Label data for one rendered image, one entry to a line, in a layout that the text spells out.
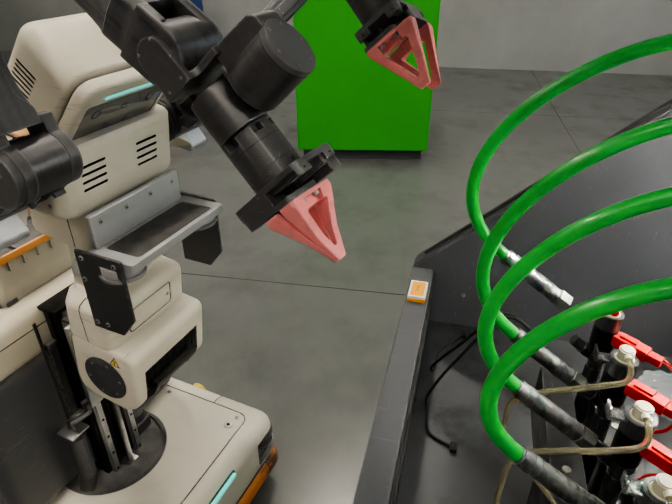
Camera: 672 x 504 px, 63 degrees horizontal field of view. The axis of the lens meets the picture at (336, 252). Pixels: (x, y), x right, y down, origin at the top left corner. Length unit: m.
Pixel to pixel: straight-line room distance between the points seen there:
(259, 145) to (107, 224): 0.51
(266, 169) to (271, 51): 0.11
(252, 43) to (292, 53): 0.03
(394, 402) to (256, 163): 0.40
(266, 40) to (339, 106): 3.49
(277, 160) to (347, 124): 3.49
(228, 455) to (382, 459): 0.93
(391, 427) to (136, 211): 0.58
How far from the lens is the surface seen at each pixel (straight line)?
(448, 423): 0.92
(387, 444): 0.72
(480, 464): 0.88
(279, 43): 0.49
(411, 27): 0.69
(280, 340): 2.34
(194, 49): 0.55
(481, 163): 0.60
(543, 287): 0.68
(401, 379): 0.80
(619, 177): 0.97
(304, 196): 0.52
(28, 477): 1.51
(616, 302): 0.40
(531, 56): 7.24
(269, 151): 0.52
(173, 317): 1.19
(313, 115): 4.00
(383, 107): 3.97
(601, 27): 7.33
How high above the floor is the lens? 1.51
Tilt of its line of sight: 31 degrees down
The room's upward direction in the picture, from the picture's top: straight up
